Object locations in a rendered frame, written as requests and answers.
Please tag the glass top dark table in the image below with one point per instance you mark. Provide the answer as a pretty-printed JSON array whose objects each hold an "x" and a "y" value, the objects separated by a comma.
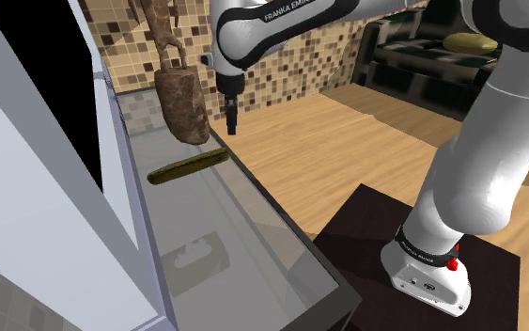
[{"x": 245, "y": 256}]

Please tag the olive green folding knife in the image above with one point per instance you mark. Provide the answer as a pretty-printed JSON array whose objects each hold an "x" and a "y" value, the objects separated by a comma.
[{"x": 186, "y": 167}]

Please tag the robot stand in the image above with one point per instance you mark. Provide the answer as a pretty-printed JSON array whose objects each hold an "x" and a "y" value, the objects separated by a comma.
[{"x": 365, "y": 238}]

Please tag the dark green sofa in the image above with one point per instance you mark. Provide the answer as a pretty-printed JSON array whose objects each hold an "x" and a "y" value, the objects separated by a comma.
[{"x": 406, "y": 62}]

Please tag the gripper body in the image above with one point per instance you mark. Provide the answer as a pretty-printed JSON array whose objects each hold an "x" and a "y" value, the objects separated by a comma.
[{"x": 230, "y": 85}]

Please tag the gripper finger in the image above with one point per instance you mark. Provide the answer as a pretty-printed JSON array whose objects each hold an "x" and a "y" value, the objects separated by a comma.
[{"x": 231, "y": 117}]

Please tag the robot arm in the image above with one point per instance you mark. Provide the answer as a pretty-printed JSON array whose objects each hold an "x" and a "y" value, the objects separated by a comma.
[{"x": 484, "y": 151}]

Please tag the brown carved wooden statue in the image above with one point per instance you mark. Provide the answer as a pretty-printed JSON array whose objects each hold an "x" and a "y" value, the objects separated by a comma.
[{"x": 181, "y": 105}]

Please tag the white framed window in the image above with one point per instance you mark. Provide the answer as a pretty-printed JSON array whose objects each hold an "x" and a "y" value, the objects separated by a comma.
[{"x": 21, "y": 183}]

